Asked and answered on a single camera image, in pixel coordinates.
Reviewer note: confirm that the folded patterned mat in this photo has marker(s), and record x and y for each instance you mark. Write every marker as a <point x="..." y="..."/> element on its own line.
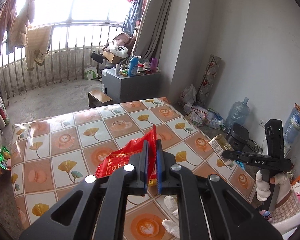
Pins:
<point x="208" y="79"/>

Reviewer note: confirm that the blue plastic mesh wastebasket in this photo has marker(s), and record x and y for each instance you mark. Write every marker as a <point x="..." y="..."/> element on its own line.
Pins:
<point x="240" y="164"/>

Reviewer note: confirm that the floor trash pile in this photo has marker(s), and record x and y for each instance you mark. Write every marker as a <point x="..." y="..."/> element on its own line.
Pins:
<point x="204" y="117"/>

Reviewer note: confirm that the black rice cooker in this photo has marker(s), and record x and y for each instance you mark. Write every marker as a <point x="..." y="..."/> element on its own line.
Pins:
<point x="237" y="137"/>

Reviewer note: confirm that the small wooden stool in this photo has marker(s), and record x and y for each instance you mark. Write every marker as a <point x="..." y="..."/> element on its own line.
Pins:
<point x="97" y="98"/>

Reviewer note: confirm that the red plastic bag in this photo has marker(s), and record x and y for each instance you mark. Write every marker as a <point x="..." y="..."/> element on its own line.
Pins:
<point x="122" y="156"/>

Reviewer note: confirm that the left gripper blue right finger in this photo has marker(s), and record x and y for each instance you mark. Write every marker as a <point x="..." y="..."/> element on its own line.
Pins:
<point x="166" y="183"/>

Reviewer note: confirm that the beige hanging jacket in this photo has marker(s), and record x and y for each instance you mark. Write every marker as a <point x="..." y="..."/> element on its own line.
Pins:
<point x="18" y="33"/>

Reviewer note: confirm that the small yellow white box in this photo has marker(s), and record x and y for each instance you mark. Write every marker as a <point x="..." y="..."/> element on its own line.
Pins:
<point x="219" y="144"/>

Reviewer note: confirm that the blue detergent bottle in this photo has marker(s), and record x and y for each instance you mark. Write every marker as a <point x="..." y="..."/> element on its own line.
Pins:
<point x="133" y="66"/>

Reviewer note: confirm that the right white gloved hand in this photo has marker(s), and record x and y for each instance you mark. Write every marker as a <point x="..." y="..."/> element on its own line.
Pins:
<point x="263" y="187"/>

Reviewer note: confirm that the white cloth glove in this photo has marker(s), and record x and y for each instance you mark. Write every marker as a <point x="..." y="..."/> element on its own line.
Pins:
<point x="172" y="226"/>

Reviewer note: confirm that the orange box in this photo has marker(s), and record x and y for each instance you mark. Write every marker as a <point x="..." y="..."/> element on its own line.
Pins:
<point x="296" y="180"/>

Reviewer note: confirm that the white plastic bag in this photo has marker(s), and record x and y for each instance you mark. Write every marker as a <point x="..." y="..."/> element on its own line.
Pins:
<point x="188" y="95"/>

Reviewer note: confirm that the purple cup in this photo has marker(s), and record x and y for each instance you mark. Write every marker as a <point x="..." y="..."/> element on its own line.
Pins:
<point x="154" y="63"/>

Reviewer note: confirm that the empty blue water jug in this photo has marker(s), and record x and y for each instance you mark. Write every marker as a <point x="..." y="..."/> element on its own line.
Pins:
<point x="238" y="113"/>

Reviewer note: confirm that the grey cabinet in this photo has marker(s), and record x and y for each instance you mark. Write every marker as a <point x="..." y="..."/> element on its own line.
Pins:
<point x="125" y="88"/>

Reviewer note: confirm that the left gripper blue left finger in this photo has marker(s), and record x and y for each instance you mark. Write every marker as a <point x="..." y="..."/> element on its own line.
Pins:
<point x="138" y="183"/>

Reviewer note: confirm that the grey curtain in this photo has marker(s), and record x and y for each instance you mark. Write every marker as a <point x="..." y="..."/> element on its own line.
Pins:
<point x="153" y="23"/>

